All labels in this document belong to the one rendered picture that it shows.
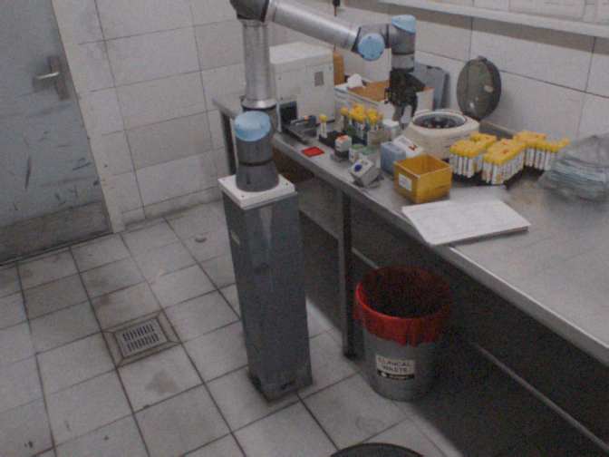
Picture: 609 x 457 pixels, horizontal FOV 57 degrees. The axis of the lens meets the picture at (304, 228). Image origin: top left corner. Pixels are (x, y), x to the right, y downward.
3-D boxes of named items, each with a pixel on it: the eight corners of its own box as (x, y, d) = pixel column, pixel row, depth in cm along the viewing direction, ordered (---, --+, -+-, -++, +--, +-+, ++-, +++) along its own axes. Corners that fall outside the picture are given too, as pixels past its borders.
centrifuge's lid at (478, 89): (460, 50, 210) (478, 50, 212) (449, 116, 221) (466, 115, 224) (497, 63, 192) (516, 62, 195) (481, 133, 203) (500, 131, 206)
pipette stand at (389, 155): (376, 170, 200) (376, 144, 195) (393, 166, 203) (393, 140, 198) (391, 180, 192) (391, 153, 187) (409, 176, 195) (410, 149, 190)
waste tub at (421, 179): (392, 189, 186) (392, 161, 181) (426, 180, 191) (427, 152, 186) (416, 206, 176) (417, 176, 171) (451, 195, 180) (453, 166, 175)
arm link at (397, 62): (399, 50, 184) (420, 52, 179) (399, 64, 186) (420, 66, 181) (386, 54, 179) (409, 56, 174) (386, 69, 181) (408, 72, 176)
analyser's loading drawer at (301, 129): (279, 127, 241) (278, 115, 239) (293, 123, 244) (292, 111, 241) (302, 140, 225) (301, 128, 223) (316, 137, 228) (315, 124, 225)
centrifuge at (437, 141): (382, 148, 219) (383, 117, 213) (449, 133, 227) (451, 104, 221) (414, 170, 199) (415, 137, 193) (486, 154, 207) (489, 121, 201)
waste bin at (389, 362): (339, 365, 241) (334, 279, 219) (407, 334, 255) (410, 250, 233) (392, 425, 211) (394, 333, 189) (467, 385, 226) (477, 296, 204)
